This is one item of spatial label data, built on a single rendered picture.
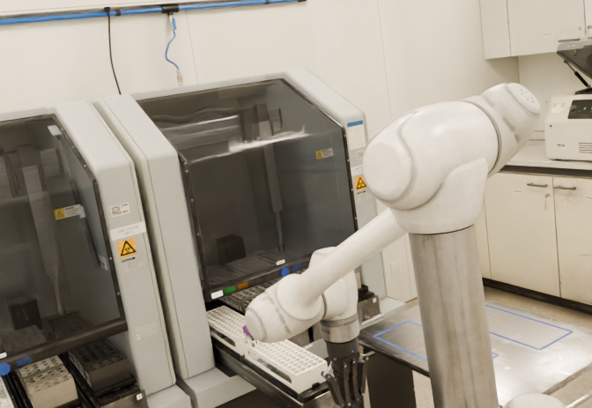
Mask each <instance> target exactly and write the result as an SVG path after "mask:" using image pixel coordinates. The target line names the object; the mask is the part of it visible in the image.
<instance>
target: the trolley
mask: <svg viewBox="0 0 592 408"><path fill-rule="evenodd" d="M485 306H486V314H487V320H488V326H489V333H490V339H491V347H492V358H493V365H494V372H495V379H496V385H497V391H498V399H499V408H503V406H504V405H505V404H506V403H507V402H508V401H509V400H511V399H513V398H514V397H517V396H519V395H521V394H526V393H538V394H545V395H548V396H551V395H553V394H554V393H556V392H557V391H559V390H561V389H563V388H564V387H565V386H567V385H568V384H570V383H571V382H573V381H575V380H577V379H578V378H580V377H581V376H583V375H585V374H586V373H587V372H589V371H591V370H592V330H588V329H585V328H582V327H579V326H575V325H572V324H570V323H564V322H561V321H558V320H555V319H551V318H549V317H546V316H542V315H537V314H534V313H531V312H528V311H525V310H521V309H519V308H513V307H510V306H507V305H504V304H501V303H498V302H495V301H491V300H487V299H485ZM358 341H359V352H360V353H363V347H365V348H367V349H369V350H371V351H373V352H376V353H378V354H380V355H381V356H384V357H386V358H388V359H390V360H393V361H394V362H396V363H398V364H400V365H403V366H405V367H407V368H409V369H411V370H413V371H415V372H417V373H420V374H422V375H424V376H426V377H428V378H430V375H429V369H428V363H427V357H426V346H425V340H424V334H423V328H422V322H421V316H420V311H419V305H417V306H415V307H412V308H409V309H407V310H404V311H403V312H401V313H398V314H396V315H392V316H391V317H389V318H386V319H384V320H382V321H379V322H377V323H374V324H372V325H370V326H368V327H365V328H364V329H362V330H359V334H358ZM362 346H363V347H362ZM363 354H364V353H363ZM591 397H592V389H591V390H589V391H588V392H586V393H585V394H583V395H582V396H580V397H578V398H577V399H575V400H574V401H573V402H571V403H570V404H568V405H566V408H576V407H578V406H579V405H581V404H583V403H584V402H586V401H587V400H589V399H590V398H591ZM360 400H361V403H360V404H359V407H360V408H371V406H370V400H369V393H368V387H367V379H366V393H365V395H364V396H363V397H361V398H360Z"/></svg>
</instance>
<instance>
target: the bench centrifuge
mask: <svg viewBox="0 0 592 408"><path fill-rule="evenodd" d="M557 54H558V55H559V56H561V57H562V58H563V59H565V60H564V63H566V64H567V65H568V66H569V67H570V68H571V69H572V70H573V72H574V75H575V76H576V77H577V78H578V79H579V80H580V81H581V82H582V83H583V84H584V85H585V86H586V87H587V88H585V89H581V90H577V91H573V92H569V93H562V94H558V95H554V96H552V97H551V107H550V110H549V113H548V115H547V116H546V118H545V120H544V134H545V147H546V156H547V158H548V159H555V160H563V159H574V160H589V161H592V87H591V85H589V84H588V83H587V82H586V81H585V79H584V78H583V77H582V76H581V75H580V74H579V73H578V71H575V70H574V69H573V68H572V66H574V67H575V68H576V69H578V70H579V71H581V72H582V73H583V74H585V75H586V76H587V77H589V78H590V79H592V41H580V42H573V43H566V44H560V45H558V48H557ZM569 63H570V64H571V65H572V66H571V65H570V64H569Z"/></svg>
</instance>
